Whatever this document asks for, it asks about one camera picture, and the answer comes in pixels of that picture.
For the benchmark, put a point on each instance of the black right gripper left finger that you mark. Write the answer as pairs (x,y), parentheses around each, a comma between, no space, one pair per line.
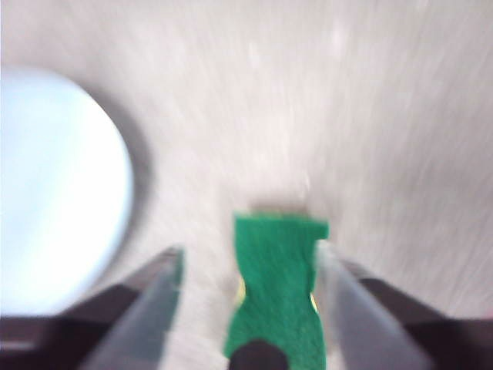
(127,327)

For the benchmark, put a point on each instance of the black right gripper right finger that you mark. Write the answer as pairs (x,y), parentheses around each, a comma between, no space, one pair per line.
(369,323)

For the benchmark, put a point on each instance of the light blue round plate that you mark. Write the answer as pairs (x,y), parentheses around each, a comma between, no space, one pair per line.
(58,185)

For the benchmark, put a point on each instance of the green and yellow sponge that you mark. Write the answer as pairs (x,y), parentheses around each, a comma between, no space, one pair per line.
(277,270)

